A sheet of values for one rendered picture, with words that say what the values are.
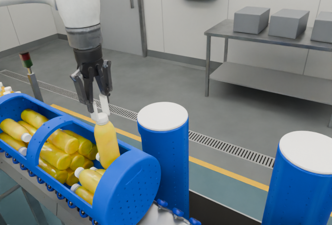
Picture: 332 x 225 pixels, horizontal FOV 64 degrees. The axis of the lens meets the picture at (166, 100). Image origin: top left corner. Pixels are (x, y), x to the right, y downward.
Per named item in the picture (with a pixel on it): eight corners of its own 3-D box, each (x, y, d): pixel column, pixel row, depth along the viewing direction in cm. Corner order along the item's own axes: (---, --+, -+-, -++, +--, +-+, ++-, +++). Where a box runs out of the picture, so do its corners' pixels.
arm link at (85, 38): (107, 22, 71) (110, 44, 74) (85, 18, 76) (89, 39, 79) (79, 30, 65) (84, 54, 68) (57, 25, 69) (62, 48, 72)
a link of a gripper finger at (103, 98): (98, 94, 83) (100, 93, 84) (102, 113, 87) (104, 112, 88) (104, 96, 82) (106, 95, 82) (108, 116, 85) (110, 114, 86)
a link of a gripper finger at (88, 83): (94, 67, 75) (90, 68, 74) (95, 104, 79) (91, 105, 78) (85, 64, 77) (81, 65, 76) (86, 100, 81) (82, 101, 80)
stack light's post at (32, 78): (66, 185, 242) (29, 75, 186) (63, 184, 244) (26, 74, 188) (70, 183, 244) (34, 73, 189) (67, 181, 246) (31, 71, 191)
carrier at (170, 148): (186, 199, 204) (148, 203, 203) (185, 101, 160) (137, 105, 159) (191, 234, 180) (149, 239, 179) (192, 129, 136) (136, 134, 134)
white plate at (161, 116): (184, 99, 159) (184, 101, 160) (137, 103, 158) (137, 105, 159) (191, 127, 135) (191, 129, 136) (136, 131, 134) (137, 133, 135)
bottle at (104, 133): (125, 160, 95) (117, 116, 86) (111, 172, 90) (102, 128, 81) (111, 153, 99) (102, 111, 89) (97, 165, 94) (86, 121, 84)
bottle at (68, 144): (80, 151, 112) (54, 136, 122) (80, 136, 110) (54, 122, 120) (65, 157, 107) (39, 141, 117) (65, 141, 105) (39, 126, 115)
